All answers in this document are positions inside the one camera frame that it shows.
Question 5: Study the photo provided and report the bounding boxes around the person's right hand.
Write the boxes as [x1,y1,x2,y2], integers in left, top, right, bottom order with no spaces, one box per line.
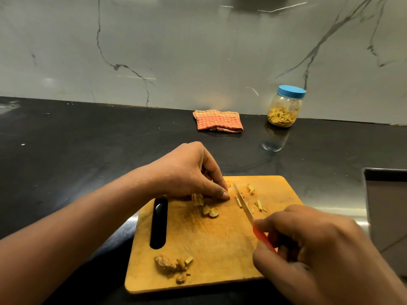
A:
[252,205,387,305]

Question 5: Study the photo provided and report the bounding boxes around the person's left hand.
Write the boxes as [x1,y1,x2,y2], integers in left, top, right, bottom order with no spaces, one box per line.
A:
[148,141,231,202]

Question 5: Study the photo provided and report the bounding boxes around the red handled knife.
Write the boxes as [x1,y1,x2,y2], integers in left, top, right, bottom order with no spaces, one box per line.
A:
[233,183,279,255]

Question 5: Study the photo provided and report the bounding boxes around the chopped ginger strips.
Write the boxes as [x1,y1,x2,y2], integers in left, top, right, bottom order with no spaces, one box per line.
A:
[235,183,269,215]

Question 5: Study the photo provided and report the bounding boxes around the knobby ginger piece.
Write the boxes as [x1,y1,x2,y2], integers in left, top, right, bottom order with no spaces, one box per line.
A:
[154,254,177,277]

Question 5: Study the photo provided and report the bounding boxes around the blue-lidded plastic jar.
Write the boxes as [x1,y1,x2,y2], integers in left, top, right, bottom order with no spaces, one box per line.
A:
[267,85,307,128]

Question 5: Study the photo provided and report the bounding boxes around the person's left forearm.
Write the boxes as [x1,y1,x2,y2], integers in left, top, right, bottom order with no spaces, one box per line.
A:
[0,165,164,305]

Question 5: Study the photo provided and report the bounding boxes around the blue jar lid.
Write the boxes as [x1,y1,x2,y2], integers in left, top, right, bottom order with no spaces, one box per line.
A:
[276,85,307,100]

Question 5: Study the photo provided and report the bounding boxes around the orange checked cloth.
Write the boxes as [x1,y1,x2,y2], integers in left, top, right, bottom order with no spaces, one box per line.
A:
[192,109,245,134]

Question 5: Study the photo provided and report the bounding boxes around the wooden cutting board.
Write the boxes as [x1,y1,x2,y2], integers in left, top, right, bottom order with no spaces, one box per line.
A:
[124,175,304,294]

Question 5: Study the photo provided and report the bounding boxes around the beige cabinet door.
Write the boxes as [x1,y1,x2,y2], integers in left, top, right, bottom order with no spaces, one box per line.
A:
[363,167,407,277]

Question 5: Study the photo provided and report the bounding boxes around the steel sink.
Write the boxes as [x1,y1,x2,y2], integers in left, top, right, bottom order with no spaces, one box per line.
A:
[0,100,22,115]

